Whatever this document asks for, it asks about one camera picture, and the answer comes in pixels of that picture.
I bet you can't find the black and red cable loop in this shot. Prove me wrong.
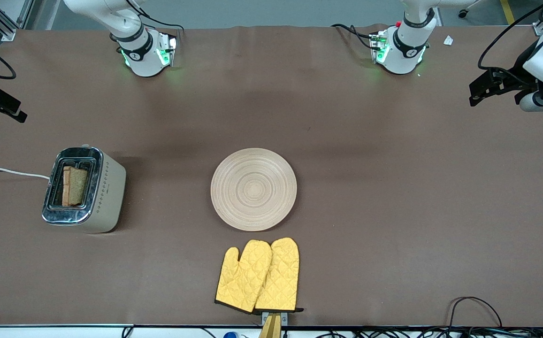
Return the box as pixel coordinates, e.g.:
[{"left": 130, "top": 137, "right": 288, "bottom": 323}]
[{"left": 448, "top": 296, "right": 503, "bottom": 329}]

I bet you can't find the white toaster power cord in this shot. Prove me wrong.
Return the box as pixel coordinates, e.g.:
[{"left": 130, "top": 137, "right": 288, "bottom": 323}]
[{"left": 0, "top": 167, "right": 51, "bottom": 181}]

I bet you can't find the yellow quilted oven mitt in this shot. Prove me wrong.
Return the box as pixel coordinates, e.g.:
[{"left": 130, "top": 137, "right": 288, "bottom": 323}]
[
  {"left": 254, "top": 237, "right": 305, "bottom": 313},
  {"left": 215, "top": 240, "right": 273, "bottom": 314}
]

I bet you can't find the round wooden plate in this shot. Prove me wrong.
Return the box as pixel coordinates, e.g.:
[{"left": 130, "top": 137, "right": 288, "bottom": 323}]
[{"left": 210, "top": 148, "right": 298, "bottom": 231}]

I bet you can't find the small metal bracket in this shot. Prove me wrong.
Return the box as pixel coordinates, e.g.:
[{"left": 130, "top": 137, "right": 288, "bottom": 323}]
[{"left": 261, "top": 311, "right": 289, "bottom": 327}]

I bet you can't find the black arm base cable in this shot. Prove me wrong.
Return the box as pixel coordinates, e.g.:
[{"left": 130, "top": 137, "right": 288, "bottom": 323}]
[
  {"left": 125, "top": 0, "right": 185, "bottom": 34},
  {"left": 331, "top": 23, "right": 376, "bottom": 50}
]

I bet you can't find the cream and chrome toaster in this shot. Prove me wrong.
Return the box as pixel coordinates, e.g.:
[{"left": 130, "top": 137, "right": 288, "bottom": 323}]
[{"left": 41, "top": 146, "right": 127, "bottom": 234}]

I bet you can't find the brown toast slice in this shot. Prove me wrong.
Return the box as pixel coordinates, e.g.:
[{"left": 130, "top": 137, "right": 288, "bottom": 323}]
[{"left": 62, "top": 166, "right": 89, "bottom": 207}]

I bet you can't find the aluminium frame profile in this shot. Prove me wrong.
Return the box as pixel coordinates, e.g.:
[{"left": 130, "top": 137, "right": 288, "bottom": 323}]
[{"left": 0, "top": 0, "right": 36, "bottom": 41}]

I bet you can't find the black cable bundle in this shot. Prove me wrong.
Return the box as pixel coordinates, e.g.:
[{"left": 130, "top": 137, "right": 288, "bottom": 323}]
[{"left": 353, "top": 326, "right": 543, "bottom": 338}]

